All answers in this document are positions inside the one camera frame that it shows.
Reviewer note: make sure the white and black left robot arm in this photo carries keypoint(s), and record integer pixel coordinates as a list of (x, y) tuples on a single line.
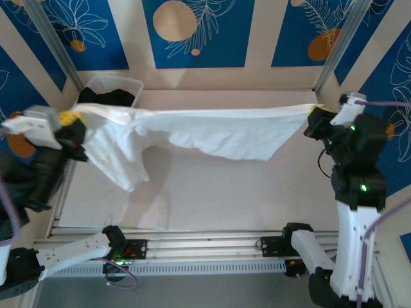
[(74, 251)]

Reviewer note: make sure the aluminium frame post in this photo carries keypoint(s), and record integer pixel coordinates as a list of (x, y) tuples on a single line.
[(346, 35), (53, 41)]

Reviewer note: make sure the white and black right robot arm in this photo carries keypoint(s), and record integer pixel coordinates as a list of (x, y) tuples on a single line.
[(353, 250)]

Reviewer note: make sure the black folded clothes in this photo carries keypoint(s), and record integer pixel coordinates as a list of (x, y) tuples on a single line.
[(115, 97)]

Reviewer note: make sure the black controller box green light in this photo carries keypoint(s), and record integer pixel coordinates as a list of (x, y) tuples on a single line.
[(293, 269), (117, 268)]

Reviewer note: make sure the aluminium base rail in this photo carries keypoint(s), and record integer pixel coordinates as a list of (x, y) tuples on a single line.
[(205, 247)]

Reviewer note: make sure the white plastic basket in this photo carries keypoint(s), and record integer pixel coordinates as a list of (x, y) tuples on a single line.
[(122, 83)]

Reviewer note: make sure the white t-shirt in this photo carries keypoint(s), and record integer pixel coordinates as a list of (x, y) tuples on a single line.
[(224, 131)]

